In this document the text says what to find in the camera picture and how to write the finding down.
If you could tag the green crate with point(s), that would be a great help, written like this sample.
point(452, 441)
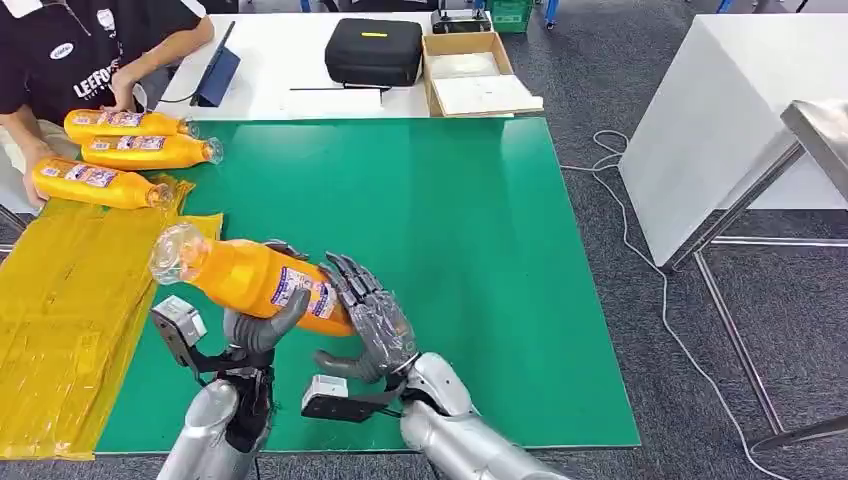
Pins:
point(510, 14)

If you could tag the white foam sheet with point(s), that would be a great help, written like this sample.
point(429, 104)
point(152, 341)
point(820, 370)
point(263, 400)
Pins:
point(464, 65)
point(487, 94)

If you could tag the person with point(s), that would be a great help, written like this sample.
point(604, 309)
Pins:
point(73, 46)

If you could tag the black device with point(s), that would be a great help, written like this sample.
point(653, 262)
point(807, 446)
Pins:
point(460, 21)

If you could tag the blue tablet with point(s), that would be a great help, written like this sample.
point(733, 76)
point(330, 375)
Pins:
point(217, 69)

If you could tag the yellow plastic sheet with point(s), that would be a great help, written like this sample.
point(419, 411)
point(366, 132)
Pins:
point(60, 318)

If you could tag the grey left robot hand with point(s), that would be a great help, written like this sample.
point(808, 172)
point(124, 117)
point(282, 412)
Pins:
point(262, 334)

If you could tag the person's left hand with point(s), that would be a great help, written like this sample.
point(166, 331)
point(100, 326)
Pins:
point(122, 89)

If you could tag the orange drink bottle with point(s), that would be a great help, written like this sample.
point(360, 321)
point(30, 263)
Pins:
point(132, 124)
point(146, 152)
point(245, 278)
point(93, 182)

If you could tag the person's right hand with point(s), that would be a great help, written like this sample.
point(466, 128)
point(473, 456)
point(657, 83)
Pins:
point(38, 172)

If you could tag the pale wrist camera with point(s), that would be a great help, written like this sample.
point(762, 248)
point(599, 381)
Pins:
point(179, 328)
point(331, 397)

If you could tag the black zip case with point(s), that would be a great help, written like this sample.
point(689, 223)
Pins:
point(374, 52)

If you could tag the white side table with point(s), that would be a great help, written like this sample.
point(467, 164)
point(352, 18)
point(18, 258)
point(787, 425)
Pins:
point(715, 119)

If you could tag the green table mat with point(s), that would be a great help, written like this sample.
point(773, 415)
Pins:
point(430, 265)

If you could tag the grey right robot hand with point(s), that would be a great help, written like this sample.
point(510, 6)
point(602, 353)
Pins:
point(381, 331)

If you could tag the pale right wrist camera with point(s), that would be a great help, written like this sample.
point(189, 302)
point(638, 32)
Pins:
point(331, 397)

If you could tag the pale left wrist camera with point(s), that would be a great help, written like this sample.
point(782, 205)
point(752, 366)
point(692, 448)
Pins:
point(179, 328)

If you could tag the cardboard box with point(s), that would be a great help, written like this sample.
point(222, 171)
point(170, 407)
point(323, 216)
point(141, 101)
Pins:
point(467, 73)

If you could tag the steel frame table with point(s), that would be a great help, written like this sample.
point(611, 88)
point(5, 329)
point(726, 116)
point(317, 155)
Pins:
point(821, 132)

